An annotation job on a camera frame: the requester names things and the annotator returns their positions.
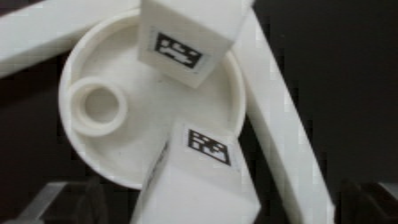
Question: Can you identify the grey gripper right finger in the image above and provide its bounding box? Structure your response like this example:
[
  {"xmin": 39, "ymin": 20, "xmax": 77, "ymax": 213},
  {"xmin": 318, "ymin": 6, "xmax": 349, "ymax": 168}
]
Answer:
[{"xmin": 338, "ymin": 181, "xmax": 398, "ymax": 224}]

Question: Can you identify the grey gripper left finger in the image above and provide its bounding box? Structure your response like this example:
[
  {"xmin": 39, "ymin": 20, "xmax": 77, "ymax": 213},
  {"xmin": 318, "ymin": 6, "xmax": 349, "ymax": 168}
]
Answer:
[{"xmin": 7, "ymin": 177, "xmax": 107, "ymax": 224}]

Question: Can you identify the white stool leg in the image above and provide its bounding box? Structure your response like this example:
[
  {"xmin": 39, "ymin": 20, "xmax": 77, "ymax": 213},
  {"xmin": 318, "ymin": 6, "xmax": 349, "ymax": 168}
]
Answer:
[
  {"xmin": 139, "ymin": 0, "xmax": 256, "ymax": 88},
  {"xmin": 130, "ymin": 119, "xmax": 262, "ymax": 224}
]

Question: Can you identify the white right fence bar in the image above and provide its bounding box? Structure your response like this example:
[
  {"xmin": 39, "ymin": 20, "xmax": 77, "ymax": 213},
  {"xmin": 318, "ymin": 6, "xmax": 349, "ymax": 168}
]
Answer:
[{"xmin": 233, "ymin": 12, "xmax": 336, "ymax": 224}]

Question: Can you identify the white fence bar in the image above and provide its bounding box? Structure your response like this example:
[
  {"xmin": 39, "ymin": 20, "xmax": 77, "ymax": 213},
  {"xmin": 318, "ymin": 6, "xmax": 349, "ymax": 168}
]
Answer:
[
  {"xmin": 0, "ymin": 0, "xmax": 141, "ymax": 78},
  {"xmin": 233, "ymin": 12, "xmax": 336, "ymax": 224}
]

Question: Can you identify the white front fence bar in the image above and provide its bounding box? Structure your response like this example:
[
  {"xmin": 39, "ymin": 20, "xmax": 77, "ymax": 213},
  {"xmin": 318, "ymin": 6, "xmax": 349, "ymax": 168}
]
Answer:
[{"xmin": 0, "ymin": 0, "xmax": 141, "ymax": 78}]

